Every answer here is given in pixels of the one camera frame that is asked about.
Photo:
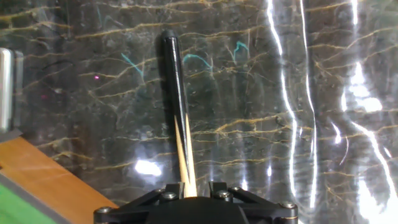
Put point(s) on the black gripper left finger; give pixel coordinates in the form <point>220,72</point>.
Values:
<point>130,210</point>

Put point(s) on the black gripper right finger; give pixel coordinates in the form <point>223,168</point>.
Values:
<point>264,210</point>

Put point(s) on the wooden pool cue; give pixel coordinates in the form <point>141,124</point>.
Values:
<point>180,109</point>

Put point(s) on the mini green pool table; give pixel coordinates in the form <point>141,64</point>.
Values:
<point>37,180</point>

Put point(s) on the black marble pattern mat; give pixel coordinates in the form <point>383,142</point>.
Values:
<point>248,93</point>

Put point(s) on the silver digital scale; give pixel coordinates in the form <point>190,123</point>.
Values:
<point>6,90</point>

